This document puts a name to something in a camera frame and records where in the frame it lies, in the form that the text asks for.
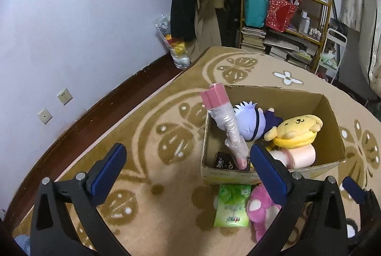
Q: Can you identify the wall socket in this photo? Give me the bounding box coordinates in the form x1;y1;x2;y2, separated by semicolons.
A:
37;108;52;124
57;88;73;105

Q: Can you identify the open cardboard box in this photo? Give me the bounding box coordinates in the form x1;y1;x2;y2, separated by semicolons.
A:
201;83;346;185

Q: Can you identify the stack of books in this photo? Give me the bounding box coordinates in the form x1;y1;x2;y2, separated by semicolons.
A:
241;26;266;53

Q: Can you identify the beige patterned carpet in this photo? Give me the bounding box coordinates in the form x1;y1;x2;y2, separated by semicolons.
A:
11;46;381;256

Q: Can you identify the wooden bookshelf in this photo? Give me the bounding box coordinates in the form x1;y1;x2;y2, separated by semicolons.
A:
237;0;334;74

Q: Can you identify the cream bedding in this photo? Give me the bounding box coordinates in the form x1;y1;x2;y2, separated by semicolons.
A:
340;0;380;95

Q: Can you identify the teal bag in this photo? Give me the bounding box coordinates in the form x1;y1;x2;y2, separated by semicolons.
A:
243;0;269;28

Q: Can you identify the red patterned bag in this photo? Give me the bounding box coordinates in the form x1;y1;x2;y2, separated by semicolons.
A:
265;0;298;32

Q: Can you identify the pink item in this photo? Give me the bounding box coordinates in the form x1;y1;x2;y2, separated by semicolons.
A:
200;83;249;170

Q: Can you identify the green tissue pack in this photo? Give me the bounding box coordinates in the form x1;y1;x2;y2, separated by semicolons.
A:
214;184;251;228

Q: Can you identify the white fluffy plush toy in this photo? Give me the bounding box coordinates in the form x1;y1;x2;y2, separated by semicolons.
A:
270;144;316;169

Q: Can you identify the pink bear plush toy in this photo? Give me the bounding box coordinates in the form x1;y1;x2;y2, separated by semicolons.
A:
246;184;281;242

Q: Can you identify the yellow dog plush toy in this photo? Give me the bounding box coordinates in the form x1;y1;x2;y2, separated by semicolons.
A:
263;115;323;149

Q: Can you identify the plastic bag of toys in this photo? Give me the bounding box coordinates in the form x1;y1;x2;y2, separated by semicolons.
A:
155;14;191;70

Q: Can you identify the white metal cart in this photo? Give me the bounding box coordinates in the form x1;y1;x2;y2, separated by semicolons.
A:
315;28;347;84

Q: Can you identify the lavender-haired plush doll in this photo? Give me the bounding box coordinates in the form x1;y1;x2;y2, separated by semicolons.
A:
233;101;284;142

